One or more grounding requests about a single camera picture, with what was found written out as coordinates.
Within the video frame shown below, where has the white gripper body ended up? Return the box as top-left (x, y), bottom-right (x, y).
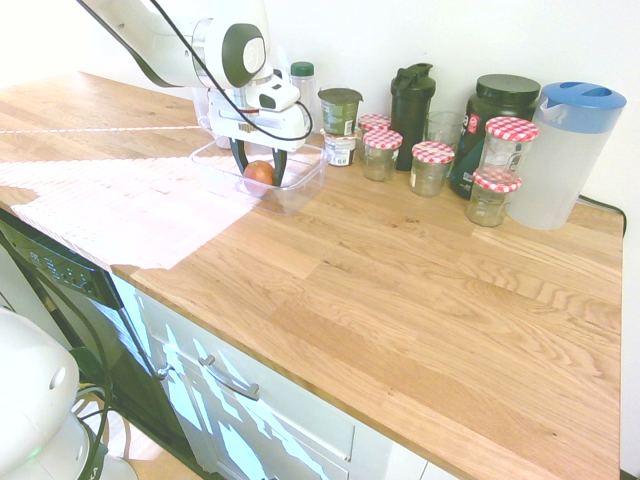
top-left (206, 89), bottom-right (311, 152)

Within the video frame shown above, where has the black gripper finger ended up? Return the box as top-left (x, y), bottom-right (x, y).
top-left (269, 146), bottom-right (289, 189)
top-left (230, 138), bottom-right (250, 179)

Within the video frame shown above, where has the red apple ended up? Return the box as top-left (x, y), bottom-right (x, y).
top-left (243, 160), bottom-right (276, 188)

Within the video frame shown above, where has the clear plastic container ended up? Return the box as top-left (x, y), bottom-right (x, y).
top-left (188, 139), bottom-right (331, 217)

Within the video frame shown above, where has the white yogurt cup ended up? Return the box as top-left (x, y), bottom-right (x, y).
top-left (323, 130), bottom-right (363, 168)

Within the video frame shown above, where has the clear bottle green cap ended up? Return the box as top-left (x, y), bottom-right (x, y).
top-left (289, 61), bottom-right (317, 117)

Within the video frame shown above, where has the green yogurt cup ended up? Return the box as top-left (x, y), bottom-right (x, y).
top-left (317, 87), bottom-right (365, 137)

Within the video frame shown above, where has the glass jar red checkered lid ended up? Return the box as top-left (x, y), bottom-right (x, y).
top-left (410, 140), bottom-right (456, 198)
top-left (465, 169), bottom-right (523, 229)
top-left (357, 113), bottom-right (393, 135)
top-left (362, 129), bottom-right (404, 183)

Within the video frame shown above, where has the black shaker bottle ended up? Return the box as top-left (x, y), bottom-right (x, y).
top-left (389, 62), bottom-right (436, 173)

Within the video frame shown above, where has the clear drinking glass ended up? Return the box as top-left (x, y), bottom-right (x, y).
top-left (424, 110), bottom-right (467, 152)

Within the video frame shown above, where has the black dishwasher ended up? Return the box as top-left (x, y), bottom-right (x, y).
top-left (0, 208), bottom-right (204, 454)

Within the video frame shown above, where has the tall jar red checkered lid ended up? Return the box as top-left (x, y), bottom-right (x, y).
top-left (478, 116), bottom-right (540, 184)

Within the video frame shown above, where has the black protein powder tub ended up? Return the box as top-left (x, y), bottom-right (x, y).
top-left (448, 73), bottom-right (543, 202)

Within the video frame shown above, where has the white cabinet drawer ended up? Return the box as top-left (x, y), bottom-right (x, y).
top-left (134, 292), bottom-right (359, 464)

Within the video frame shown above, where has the white pitcher blue lid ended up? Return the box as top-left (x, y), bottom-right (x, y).
top-left (505, 81), bottom-right (628, 232)

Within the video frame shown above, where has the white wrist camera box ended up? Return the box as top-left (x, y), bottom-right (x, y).
top-left (256, 74), bottom-right (302, 113)

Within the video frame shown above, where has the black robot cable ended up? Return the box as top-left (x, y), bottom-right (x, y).
top-left (148, 0), bottom-right (314, 142)

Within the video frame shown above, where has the silver drawer handle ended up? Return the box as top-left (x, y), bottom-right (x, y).
top-left (197, 354), bottom-right (262, 402)

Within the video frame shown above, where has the black power cable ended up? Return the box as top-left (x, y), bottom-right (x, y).
top-left (577, 193), bottom-right (627, 224)

